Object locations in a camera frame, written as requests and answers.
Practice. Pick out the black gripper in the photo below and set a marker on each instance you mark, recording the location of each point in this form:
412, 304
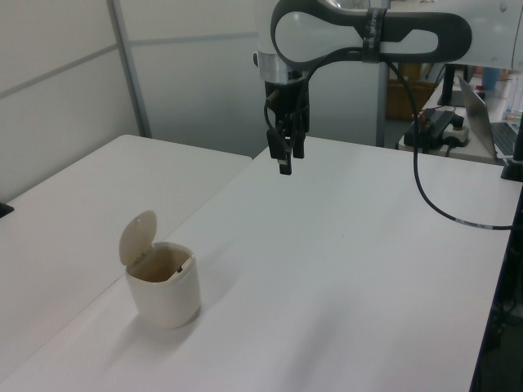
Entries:
288, 102

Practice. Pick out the small cream trash can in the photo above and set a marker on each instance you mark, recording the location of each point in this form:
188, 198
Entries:
163, 302

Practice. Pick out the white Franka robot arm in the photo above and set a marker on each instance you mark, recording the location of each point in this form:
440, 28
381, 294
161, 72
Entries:
302, 36

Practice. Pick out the brown cardboard box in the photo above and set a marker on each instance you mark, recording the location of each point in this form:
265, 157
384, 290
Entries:
398, 98

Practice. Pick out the black power box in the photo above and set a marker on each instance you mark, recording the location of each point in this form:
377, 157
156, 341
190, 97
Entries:
435, 124

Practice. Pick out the black monitor stand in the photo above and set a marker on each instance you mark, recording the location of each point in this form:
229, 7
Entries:
448, 87

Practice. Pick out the silver laptop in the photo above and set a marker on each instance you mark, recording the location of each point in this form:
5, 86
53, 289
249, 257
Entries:
476, 114

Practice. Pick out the blue cup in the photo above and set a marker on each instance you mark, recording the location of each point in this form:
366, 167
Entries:
490, 77

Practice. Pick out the black clamped pole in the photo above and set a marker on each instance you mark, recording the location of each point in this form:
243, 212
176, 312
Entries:
517, 163

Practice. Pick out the grey partition post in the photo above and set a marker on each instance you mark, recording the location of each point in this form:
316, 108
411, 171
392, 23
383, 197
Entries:
130, 81
383, 106

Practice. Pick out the black table frame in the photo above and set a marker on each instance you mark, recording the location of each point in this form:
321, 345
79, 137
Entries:
500, 310

